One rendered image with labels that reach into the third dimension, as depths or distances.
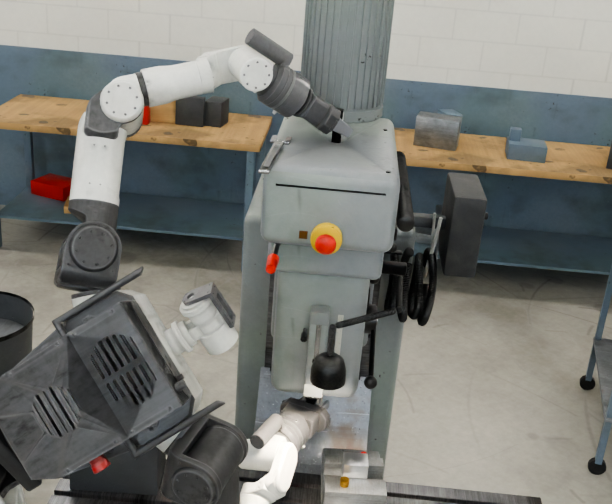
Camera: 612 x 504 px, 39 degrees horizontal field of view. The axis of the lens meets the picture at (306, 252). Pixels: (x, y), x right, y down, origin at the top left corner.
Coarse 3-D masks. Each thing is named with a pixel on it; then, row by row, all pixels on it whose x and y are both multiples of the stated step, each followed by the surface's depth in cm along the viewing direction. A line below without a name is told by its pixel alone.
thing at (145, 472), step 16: (112, 464) 210; (128, 464) 210; (144, 464) 210; (160, 464) 215; (80, 480) 213; (96, 480) 212; (112, 480) 212; (128, 480) 212; (144, 480) 212; (160, 480) 217
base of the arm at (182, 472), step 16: (208, 416) 158; (192, 432) 153; (240, 432) 158; (176, 448) 149; (176, 464) 147; (192, 464) 146; (176, 480) 148; (192, 480) 147; (208, 480) 146; (176, 496) 150; (192, 496) 148; (208, 496) 147
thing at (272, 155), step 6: (276, 138) 176; (288, 138) 176; (276, 144) 171; (282, 144) 171; (288, 144) 173; (270, 150) 167; (276, 150) 167; (270, 156) 163; (276, 156) 164; (264, 162) 159; (270, 162) 160; (264, 168) 156; (270, 168) 157
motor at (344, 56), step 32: (320, 0) 185; (352, 0) 183; (384, 0) 186; (320, 32) 188; (352, 32) 186; (384, 32) 190; (320, 64) 190; (352, 64) 188; (384, 64) 194; (320, 96) 193; (352, 96) 192
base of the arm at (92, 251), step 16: (80, 224) 148; (96, 224) 149; (64, 240) 160; (80, 240) 147; (96, 240) 148; (112, 240) 149; (64, 256) 147; (80, 256) 147; (96, 256) 148; (112, 256) 149; (64, 272) 147; (80, 272) 148; (96, 272) 148; (112, 272) 149; (64, 288) 156; (80, 288) 152; (96, 288) 152
